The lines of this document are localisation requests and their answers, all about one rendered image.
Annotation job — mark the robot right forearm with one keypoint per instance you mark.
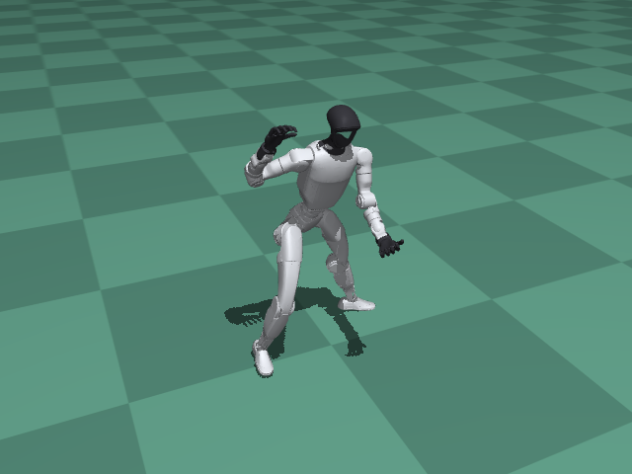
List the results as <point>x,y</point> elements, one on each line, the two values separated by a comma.
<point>254,169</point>

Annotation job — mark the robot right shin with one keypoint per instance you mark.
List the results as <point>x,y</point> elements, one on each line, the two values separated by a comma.
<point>273,325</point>

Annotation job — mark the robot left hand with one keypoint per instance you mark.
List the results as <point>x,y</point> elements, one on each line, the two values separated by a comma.
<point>387,245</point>

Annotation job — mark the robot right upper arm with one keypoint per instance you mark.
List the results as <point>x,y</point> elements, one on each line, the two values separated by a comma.
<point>296,160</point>

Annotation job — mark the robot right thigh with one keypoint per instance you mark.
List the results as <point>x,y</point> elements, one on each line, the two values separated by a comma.
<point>288,260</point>

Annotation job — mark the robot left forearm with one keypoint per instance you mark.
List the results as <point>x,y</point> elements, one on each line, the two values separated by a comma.
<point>373,218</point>

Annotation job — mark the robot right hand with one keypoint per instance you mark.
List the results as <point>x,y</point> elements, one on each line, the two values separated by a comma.
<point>274,139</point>

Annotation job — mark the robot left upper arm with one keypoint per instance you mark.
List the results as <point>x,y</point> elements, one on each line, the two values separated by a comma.
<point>365,198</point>

